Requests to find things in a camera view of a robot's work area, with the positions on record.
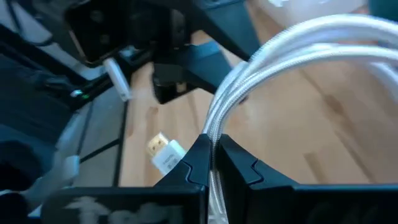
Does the white braided cable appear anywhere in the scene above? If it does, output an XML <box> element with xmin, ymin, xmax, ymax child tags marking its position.
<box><xmin>104</xmin><ymin>14</ymin><xmax>398</xmax><ymax>224</ymax></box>

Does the white plastic bin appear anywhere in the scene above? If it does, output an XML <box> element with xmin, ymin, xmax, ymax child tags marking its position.
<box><xmin>257</xmin><ymin>0</ymin><xmax>368</xmax><ymax>20</ymax></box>

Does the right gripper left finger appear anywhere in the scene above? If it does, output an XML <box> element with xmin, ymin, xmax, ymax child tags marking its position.
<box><xmin>154</xmin><ymin>133</ymin><xmax>213</xmax><ymax>188</ymax></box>

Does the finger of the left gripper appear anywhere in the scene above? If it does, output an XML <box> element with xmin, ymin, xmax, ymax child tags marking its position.
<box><xmin>189</xmin><ymin>0</ymin><xmax>261</xmax><ymax>62</ymax></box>
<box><xmin>152</xmin><ymin>40</ymin><xmax>233</xmax><ymax>105</ymax></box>

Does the teal plastic bin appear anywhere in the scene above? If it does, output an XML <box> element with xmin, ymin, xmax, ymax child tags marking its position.
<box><xmin>368</xmin><ymin>0</ymin><xmax>398</xmax><ymax>22</ymax></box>

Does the black aluminium table frame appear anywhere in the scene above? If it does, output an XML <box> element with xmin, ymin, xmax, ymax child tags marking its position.
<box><xmin>76</xmin><ymin>77</ymin><xmax>131</xmax><ymax>187</ymax></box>

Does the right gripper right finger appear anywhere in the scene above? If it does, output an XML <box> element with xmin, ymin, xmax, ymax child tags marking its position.
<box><xmin>216</xmin><ymin>133</ymin><xmax>298</xmax><ymax>191</ymax></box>

